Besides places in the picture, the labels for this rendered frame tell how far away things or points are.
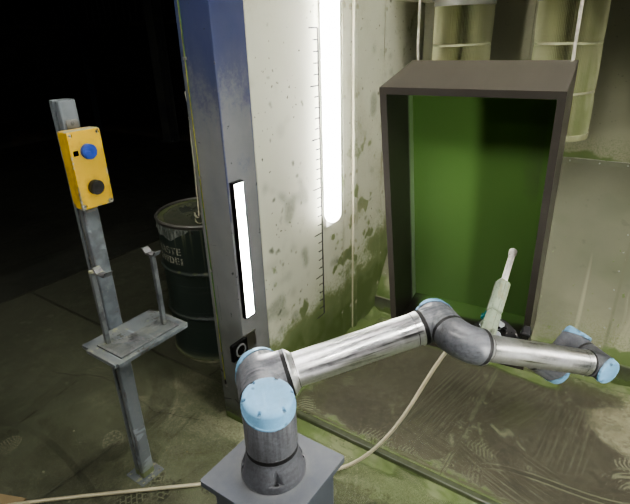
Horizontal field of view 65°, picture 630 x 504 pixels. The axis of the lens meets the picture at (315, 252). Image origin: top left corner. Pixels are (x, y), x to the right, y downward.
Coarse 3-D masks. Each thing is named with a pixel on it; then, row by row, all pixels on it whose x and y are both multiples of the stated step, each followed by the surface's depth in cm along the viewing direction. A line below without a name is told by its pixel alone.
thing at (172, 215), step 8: (192, 200) 315; (168, 208) 301; (176, 208) 303; (184, 208) 303; (192, 208) 301; (160, 216) 288; (168, 216) 290; (176, 216) 289; (184, 216) 289; (192, 216) 288; (200, 216) 288; (176, 224) 276; (184, 224) 276; (192, 224) 276; (200, 224) 276
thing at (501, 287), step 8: (512, 248) 197; (512, 256) 195; (512, 264) 194; (504, 272) 190; (504, 280) 186; (496, 288) 184; (504, 288) 184; (496, 296) 181; (504, 296) 182; (488, 304) 183; (496, 304) 179; (504, 304) 180; (488, 312) 177; (496, 312) 177; (480, 320) 182; (488, 320) 174; (496, 320) 175; (488, 328) 172; (496, 328) 173
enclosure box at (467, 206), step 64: (448, 64) 187; (512, 64) 176; (576, 64) 167; (384, 128) 182; (448, 128) 206; (512, 128) 194; (448, 192) 223; (512, 192) 208; (448, 256) 242; (512, 320) 238
